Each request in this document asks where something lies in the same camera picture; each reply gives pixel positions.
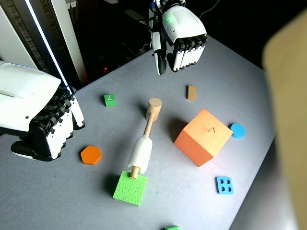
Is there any orange hexagon block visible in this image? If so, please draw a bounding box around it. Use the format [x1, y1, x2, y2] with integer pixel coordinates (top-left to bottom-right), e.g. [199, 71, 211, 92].
[80, 146, 103, 165]

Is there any large orange wooden cube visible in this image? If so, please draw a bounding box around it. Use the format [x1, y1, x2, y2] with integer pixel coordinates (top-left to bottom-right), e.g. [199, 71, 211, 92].
[174, 109, 234, 168]

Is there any white power strip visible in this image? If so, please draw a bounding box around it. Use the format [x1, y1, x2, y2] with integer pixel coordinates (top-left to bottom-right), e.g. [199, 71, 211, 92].
[124, 9, 147, 24]

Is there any thin white cable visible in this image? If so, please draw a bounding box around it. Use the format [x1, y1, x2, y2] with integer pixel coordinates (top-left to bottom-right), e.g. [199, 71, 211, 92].
[199, 0, 220, 18]

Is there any grey table cloth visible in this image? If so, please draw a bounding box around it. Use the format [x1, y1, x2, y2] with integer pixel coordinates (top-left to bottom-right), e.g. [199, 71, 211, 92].
[0, 34, 279, 230]

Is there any blurry beige object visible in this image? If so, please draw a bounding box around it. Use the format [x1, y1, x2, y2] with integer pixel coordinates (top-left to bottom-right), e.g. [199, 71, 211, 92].
[261, 9, 307, 230]

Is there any white post with light strip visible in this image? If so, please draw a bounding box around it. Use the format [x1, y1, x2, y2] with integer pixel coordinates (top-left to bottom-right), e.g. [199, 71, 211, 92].
[24, 0, 88, 88]

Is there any small green number cube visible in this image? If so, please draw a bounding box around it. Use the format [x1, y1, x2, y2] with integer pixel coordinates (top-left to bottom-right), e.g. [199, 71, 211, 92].
[104, 93, 117, 108]

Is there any wooden mallet with white grip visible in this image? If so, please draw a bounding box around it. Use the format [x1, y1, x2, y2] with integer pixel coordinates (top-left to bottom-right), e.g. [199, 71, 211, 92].
[127, 97, 163, 180]

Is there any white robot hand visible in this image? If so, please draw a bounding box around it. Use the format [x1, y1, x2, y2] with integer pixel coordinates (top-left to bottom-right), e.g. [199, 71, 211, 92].
[150, 6, 208, 76]
[0, 61, 86, 161]

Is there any green textured square block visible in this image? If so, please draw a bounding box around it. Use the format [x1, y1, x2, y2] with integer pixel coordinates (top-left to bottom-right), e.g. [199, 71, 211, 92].
[113, 170, 148, 207]

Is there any blue round disc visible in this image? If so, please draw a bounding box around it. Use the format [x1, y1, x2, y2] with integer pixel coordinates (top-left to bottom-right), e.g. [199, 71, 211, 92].
[230, 123, 246, 139]

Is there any blue four-hole square block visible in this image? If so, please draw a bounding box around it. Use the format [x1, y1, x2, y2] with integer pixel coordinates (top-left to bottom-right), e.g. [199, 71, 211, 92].
[215, 176, 235, 195]

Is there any brown rectangular wooden block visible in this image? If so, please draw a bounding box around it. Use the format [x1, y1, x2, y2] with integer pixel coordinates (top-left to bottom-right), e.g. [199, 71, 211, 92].
[186, 85, 198, 101]

